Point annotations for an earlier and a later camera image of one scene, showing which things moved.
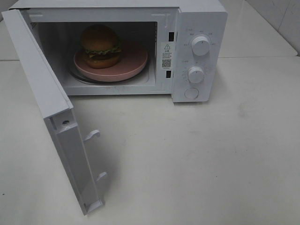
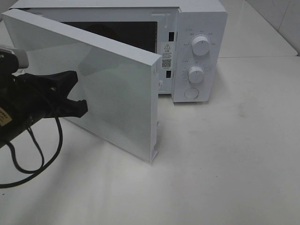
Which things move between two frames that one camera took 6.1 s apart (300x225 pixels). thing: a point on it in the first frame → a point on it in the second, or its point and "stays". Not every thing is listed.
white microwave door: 56,109 → 121,85
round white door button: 191,93 stays
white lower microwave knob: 195,74 stays
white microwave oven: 178,48 stays
